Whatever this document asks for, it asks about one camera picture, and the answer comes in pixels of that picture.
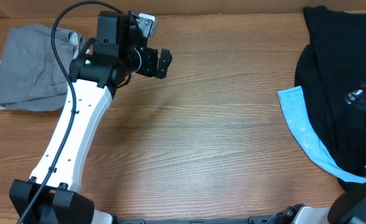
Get black t-shirt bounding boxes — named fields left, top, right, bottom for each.
left=295, top=6, right=366, bottom=176

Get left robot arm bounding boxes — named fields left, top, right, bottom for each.
left=9, top=11, right=172, bottom=223

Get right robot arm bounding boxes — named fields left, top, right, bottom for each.
left=277, top=86, right=366, bottom=223

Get light blue printed t-shirt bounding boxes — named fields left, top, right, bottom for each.
left=277, top=86, right=366, bottom=184

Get black garment under pile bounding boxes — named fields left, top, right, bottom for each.
left=337, top=178, right=364, bottom=192

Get folded grey trousers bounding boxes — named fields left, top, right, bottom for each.
left=0, top=23, right=87, bottom=112

